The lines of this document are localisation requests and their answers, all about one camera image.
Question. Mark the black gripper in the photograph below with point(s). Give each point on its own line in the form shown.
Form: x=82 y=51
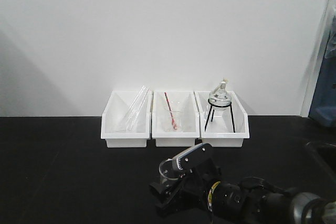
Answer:
x=195 y=189

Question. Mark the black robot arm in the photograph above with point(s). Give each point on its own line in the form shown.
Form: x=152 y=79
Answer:
x=250 y=201

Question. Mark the clear glass beaker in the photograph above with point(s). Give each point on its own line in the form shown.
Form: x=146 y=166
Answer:
x=169 y=172

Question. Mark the red stirring rod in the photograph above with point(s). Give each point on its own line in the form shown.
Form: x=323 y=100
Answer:
x=173 y=122

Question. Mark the clear glass tubes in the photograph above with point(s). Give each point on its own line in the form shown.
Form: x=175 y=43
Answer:
x=129 y=120

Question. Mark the round glass flask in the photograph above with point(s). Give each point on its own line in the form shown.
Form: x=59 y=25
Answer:
x=219 y=98

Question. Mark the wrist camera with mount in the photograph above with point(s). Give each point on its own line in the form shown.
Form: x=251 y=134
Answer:
x=193 y=157

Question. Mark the right white storage bin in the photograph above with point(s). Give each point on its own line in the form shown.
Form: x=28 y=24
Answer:
x=219 y=132

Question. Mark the white storage bin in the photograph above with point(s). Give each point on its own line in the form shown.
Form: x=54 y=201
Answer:
x=185 y=101
x=116 y=108
x=219 y=132

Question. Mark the left white storage bin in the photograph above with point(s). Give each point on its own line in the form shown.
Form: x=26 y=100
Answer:
x=116 y=108

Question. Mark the middle white storage bin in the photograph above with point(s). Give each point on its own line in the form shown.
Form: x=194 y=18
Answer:
x=185 y=101

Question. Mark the blue container at right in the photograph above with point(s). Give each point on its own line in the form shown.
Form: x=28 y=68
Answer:
x=322 y=107

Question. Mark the glass beaker in bin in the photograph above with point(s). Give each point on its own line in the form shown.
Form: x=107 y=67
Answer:
x=166 y=121

